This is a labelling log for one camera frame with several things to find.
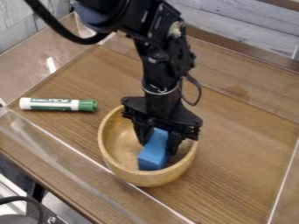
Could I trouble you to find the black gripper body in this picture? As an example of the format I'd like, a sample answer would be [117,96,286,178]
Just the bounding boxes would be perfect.
[122,90,203,140]

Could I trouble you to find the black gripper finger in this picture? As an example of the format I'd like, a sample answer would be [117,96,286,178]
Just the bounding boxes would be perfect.
[134,119,155,145]
[166,132,183,155]

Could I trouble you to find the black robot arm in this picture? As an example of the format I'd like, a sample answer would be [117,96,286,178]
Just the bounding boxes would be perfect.
[74,0,203,155]

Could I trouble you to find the green and white marker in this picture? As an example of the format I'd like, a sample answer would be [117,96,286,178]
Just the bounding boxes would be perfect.
[19,97,99,112]

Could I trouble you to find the blue rectangular block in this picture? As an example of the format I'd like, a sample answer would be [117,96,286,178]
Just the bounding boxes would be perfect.
[138,129,169,171]

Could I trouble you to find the clear acrylic corner bracket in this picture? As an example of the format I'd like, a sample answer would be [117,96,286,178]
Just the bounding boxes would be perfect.
[75,24,118,46]

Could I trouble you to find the clear acrylic tray wall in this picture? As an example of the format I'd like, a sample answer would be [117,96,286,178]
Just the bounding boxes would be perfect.
[0,105,195,224]

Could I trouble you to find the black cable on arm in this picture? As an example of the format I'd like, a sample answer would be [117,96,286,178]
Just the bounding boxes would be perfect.
[23,0,113,46]

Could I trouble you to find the black table clamp with cable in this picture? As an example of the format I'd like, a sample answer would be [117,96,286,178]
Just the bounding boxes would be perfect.
[0,196,61,224]

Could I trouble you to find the brown wooden bowl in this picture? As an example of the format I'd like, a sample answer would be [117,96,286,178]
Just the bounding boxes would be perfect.
[98,105,199,187]

